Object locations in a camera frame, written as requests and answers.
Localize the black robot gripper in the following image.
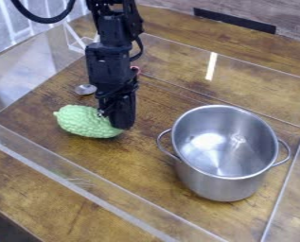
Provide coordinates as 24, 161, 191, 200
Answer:
84, 43, 136, 130

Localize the green bumpy bitter gourd toy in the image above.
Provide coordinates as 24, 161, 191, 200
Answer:
53, 105, 123, 138

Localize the silver metal pot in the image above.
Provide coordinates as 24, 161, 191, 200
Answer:
163, 105, 289, 202

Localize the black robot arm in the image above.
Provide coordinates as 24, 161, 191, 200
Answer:
84, 0, 143, 130

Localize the clear acrylic triangle stand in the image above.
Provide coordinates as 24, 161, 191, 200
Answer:
61, 22, 100, 55

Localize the spoon with red handle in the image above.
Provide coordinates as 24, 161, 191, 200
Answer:
73, 66, 140, 95

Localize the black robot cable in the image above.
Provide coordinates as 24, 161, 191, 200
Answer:
9, 0, 79, 25

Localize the black strip on wall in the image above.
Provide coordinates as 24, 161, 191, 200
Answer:
192, 8, 275, 34

